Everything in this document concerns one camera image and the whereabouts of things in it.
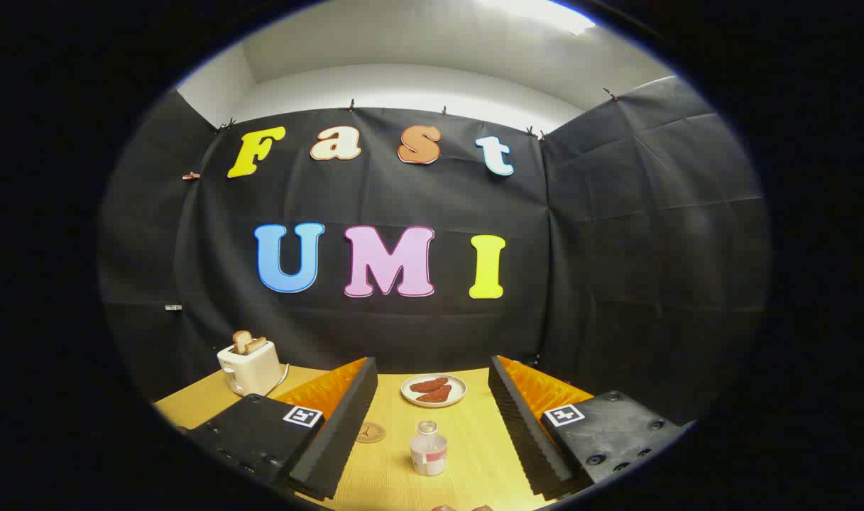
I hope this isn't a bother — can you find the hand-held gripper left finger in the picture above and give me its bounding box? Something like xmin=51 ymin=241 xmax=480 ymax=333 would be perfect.
xmin=183 ymin=357 xmax=380 ymax=502

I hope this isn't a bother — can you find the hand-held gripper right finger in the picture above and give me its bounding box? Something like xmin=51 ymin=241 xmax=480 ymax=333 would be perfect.
xmin=488 ymin=355 xmax=689 ymax=499

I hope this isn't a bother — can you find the clear juice bottle red label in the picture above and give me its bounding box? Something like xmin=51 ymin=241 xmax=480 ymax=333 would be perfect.
xmin=409 ymin=420 xmax=449 ymax=476

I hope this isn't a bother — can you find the wooden table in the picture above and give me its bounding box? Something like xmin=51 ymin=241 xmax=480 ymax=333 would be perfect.
xmin=153 ymin=365 xmax=597 ymax=511

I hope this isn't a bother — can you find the white round plate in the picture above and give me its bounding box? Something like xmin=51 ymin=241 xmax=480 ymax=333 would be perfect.
xmin=400 ymin=374 xmax=468 ymax=409

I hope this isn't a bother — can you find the white toaster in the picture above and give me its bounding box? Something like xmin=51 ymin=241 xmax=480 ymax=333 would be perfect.
xmin=217 ymin=341 xmax=284 ymax=397

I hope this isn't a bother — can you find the black backdrop cloth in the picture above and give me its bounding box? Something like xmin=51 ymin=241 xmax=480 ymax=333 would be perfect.
xmin=98 ymin=76 xmax=770 ymax=428

